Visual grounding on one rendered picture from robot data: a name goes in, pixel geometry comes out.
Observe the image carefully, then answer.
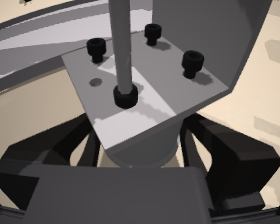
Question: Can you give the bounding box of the blue electric screwdriver body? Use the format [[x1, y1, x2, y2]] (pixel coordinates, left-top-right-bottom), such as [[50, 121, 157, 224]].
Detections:
[[108, 0, 133, 94]]

